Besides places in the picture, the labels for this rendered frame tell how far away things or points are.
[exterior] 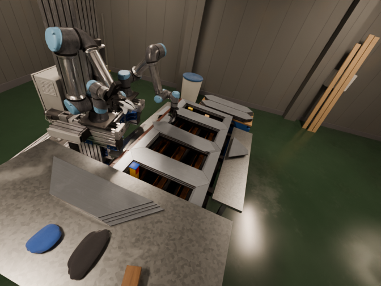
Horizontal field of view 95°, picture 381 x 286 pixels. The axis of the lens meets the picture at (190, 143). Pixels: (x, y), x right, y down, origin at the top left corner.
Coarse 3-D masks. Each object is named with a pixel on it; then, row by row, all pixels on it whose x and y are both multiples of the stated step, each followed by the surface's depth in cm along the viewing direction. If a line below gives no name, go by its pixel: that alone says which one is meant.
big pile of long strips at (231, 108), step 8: (208, 96) 266; (216, 96) 272; (208, 104) 246; (216, 104) 251; (224, 104) 256; (232, 104) 262; (224, 112) 240; (232, 112) 243; (240, 112) 247; (248, 112) 253; (240, 120) 239; (248, 120) 240
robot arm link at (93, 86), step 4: (92, 80) 102; (88, 84) 101; (92, 84) 100; (96, 84) 100; (100, 84) 100; (88, 88) 101; (92, 88) 99; (96, 88) 98; (92, 92) 101; (96, 92) 98; (92, 96) 103; (96, 96) 102
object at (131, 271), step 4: (128, 268) 69; (132, 268) 69; (136, 268) 70; (140, 268) 70; (128, 272) 68; (132, 272) 69; (136, 272) 69; (140, 272) 69; (124, 276) 67; (128, 276) 67; (132, 276) 68; (136, 276) 68; (124, 280) 66; (128, 280) 66; (132, 280) 67; (136, 280) 67; (124, 284) 65; (128, 284) 66; (132, 284) 66; (136, 284) 66
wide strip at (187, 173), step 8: (136, 152) 151; (144, 152) 153; (152, 152) 155; (136, 160) 144; (144, 160) 146; (152, 160) 148; (160, 160) 150; (168, 160) 151; (176, 160) 153; (160, 168) 143; (168, 168) 145; (176, 168) 146; (184, 168) 148; (192, 168) 150; (176, 176) 140; (184, 176) 141; (192, 176) 143; (200, 176) 145; (192, 184) 137; (200, 184) 139
